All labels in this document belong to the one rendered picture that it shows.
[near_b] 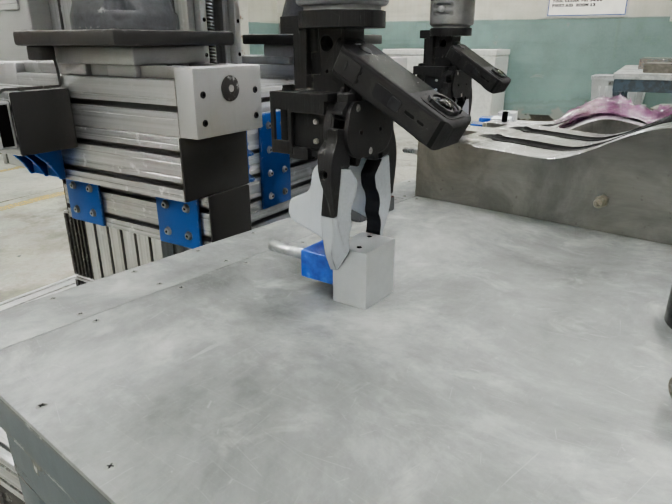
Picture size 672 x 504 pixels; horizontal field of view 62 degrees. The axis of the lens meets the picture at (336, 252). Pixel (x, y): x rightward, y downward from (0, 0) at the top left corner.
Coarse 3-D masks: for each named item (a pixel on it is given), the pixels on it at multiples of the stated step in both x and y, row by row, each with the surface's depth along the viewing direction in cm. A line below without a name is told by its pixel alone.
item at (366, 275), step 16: (272, 240) 57; (352, 240) 51; (368, 240) 51; (384, 240) 51; (304, 256) 52; (320, 256) 51; (352, 256) 49; (368, 256) 48; (384, 256) 50; (304, 272) 53; (320, 272) 52; (336, 272) 50; (352, 272) 49; (368, 272) 49; (384, 272) 51; (336, 288) 51; (352, 288) 50; (368, 288) 49; (384, 288) 52; (352, 304) 50; (368, 304) 50
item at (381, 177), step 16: (368, 160) 51; (384, 160) 50; (368, 176) 50; (384, 176) 51; (368, 192) 51; (384, 192) 52; (352, 208) 55; (368, 208) 52; (384, 208) 52; (368, 224) 53; (384, 224) 53
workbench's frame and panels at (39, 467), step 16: (0, 400) 38; (0, 416) 39; (16, 416) 37; (16, 432) 38; (32, 432) 35; (16, 448) 46; (32, 448) 36; (48, 448) 34; (16, 464) 48; (32, 464) 45; (48, 464) 35; (64, 464) 33; (32, 480) 46; (48, 480) 43; (64, 480) 34; (80, 480) 32; (32, 496) 47; (48, 496) 44; (64, 496) 41; (80, 496) 33; (96, 496) 31
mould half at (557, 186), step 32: (480, 128) 92; (544, 128) 94; (448, 160) 81; (480, 160) 78; (512, 160) 75; (544, 160) 72; (576, 160) 70; (608, 160) 67; (640, 160) 65; (416, 192) 86; (448, 192) 83; (480, 192) 79; (512, 192) 76; (544, 192) 73; (576, 192) 71; (608, 192) 68; (640, 192) 66; (576, 224) 72; (608, 224) 69; (640, 224) 67
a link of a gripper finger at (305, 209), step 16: (352, 176) 47; (320, 192) 48; (352, 192) 47; (304, 208) 49; (320, 208) 48; (304, 224) 49; (320, 224) 48; (336, 224) 46; (336, 240) 47; (336, 256) 48
